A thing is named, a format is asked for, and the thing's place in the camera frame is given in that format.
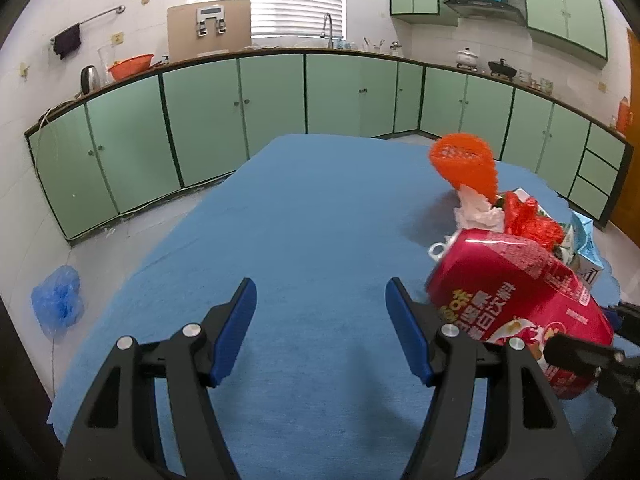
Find blue tablecloth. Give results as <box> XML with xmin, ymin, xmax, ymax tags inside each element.
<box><xmin>47</xmin><ymin>133</ymin><xmax>623</xmax><ymax>480</ymax></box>

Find steel electric kettle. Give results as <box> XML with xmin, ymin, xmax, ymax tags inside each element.
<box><xmin>80</xmin><ymin>65</ymin><xmax>101</xmax><ymax>95</ymax></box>

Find orange foam net sleeve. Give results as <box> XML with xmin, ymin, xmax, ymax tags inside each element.
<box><xmin>429</xmin><ymin>132</ymin><xmax>499</xmax><ymax>201</ymax></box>

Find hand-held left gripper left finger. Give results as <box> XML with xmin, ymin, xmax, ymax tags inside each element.
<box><xmin>59</xmin><ymin>277</ymin><xmax>258</xmax><ymax>480</ymax></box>

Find white tissue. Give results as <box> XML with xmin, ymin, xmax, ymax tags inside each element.
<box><xmin>452</xmin><ymin>185</ymin><xmax>503</xmax><ymax>233</ymax></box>

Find black wok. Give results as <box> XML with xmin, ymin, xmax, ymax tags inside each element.
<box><xmin>487</xmin><ymin>58</ymin><xmax>518</xmax><ymax>78</ymax></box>

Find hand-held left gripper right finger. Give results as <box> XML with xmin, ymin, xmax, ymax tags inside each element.
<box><xmin>385</xmin><ymin>277</ymin><xmax>583</xmax><ymax>480</ymax></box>

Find dark towel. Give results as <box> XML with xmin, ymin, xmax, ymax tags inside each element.
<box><xmin>52</xmin><ymin>23</ymin><xmax>82</xmax><ymax>60</ymax></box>

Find red plastic wrapper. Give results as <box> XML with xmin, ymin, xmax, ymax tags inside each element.
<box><xmin>502</xmin><ymin>191</ymin><xmax>565</xmax><ymax>251</ymax></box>

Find tan board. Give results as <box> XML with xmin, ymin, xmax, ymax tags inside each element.
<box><xmin>166</xmin><ymin>0</ymin><xmax>252</xmax><ymax>61</ymax></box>

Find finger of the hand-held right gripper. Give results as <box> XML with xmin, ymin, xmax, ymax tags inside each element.
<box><xmin>544</xmin><ymin>334</ymin><xmax>626</xmax><ymax>377</ymax></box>
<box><xmin>602</xmin><ymin>301</ymin><xmax>640</xmax><ymax>347</ymax></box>

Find blue plastic bag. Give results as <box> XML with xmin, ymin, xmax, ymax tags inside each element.
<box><xmin>31</xmin><ymin>266</ymin><xmax>85</xmax><ymax>341</ymax></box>

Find white clip device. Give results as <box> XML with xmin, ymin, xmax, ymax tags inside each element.
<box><xmin>195</xmin><ymin>6</ymin><xmax>228</xmax><ymax>37</ymax></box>

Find green base cabinets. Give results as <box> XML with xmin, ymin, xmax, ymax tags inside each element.
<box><xmin>24</xmin><ymin>47</ymin><xmax>633</xmax><ymax>243</ymax></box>

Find range hood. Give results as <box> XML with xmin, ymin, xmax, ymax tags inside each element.
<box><xmin>443</xmin><ymin>0</ymin><xmax>527</xmax><ymax>26</ymax></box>

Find metal towel bar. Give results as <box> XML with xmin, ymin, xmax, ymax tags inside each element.
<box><xmin>50</xmin><ymin>5</ymin><xmax>126</xmax><ymax>43</ymax></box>

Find light blue drink carton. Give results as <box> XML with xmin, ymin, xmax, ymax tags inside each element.
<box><xmin>560</xmin><ymin>210</ymin><xmax>606</xmax><ymax>286</ymax></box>

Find red thermos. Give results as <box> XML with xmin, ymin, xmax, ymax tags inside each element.
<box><xmin>616</xmin><ymin>95</ymin><xmax>633</xmax><ymax>133</ymax></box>

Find red drink can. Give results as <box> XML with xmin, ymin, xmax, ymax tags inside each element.
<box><xmin>426</xmin><ymin>227</ymin><xmax>615</xmax><ymax>401</ymax></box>

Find green wall cabinets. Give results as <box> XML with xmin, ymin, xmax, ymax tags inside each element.
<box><xmin>389</xmin><ymin>0</ymin><xmax>608</xmax><ymax>67</ymax></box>

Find orange plastic basin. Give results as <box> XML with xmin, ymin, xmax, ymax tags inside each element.
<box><xmin>107</xmin><ymin>53</ymin><xmax>155</xmax><ymax>81</ymax></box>

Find clear plastic pitcher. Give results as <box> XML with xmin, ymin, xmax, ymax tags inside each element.
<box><xmin>97</xmin><ymin>45</ymin><xmax>114</xmax><ymax>86</ymax></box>

